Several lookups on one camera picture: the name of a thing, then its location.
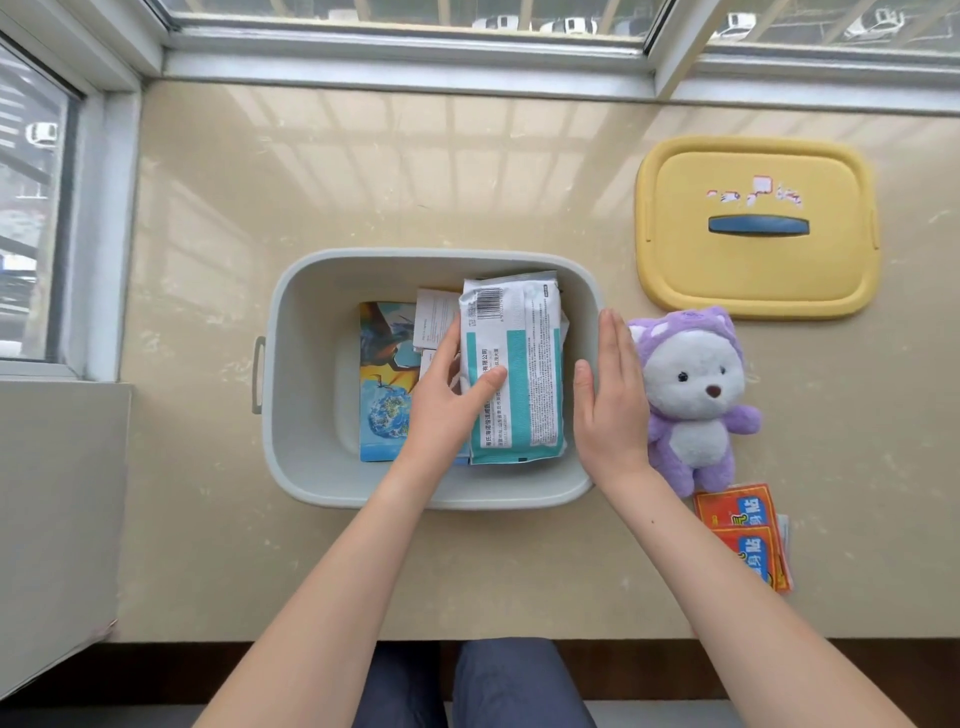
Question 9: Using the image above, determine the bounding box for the person's left hand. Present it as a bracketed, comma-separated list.
[390, 313, 510, 490]

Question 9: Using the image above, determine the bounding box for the person's right hand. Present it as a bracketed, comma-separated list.
[572, 307, 652, 492]

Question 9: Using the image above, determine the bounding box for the teal and white soft packet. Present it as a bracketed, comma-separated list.
[458, 270, 570, 467]

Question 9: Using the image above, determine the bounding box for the person's right forearm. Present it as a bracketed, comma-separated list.
[602, 468, 918, 728]

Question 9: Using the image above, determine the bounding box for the person's left forearm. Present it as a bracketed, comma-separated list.
[193, 466, 445, 728]

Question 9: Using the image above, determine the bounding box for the purple and white plush bear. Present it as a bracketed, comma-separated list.
[627, 305, 763, 500]

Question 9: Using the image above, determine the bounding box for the white small card box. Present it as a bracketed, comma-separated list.
[411, 288, 463, 353]

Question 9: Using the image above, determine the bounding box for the colourful picture box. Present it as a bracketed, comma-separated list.
[358, 300, 472, 464]

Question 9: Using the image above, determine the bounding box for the grey plastic storage bin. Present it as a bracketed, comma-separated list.
[251, 247, 606, 512]

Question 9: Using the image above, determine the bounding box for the orange flat packet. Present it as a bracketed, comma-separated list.
[693, 483, 782, 535]
[712, 525, 793, 595]

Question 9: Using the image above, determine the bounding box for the person's right leg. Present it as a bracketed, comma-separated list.
[451, 637, 599, 728]

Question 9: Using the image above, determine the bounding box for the person's leg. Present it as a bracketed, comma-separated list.
[451, 637, 599, 728]
[351, 641, 449, 728]

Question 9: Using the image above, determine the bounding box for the person's left leg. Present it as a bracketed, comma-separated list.
[351, 641, 449, 728]

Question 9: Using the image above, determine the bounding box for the yellow bin lid blue handle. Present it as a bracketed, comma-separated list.
[634, 135, 883, 322]

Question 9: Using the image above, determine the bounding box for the grey window frame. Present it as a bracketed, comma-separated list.
[0, 0, 960, 384]

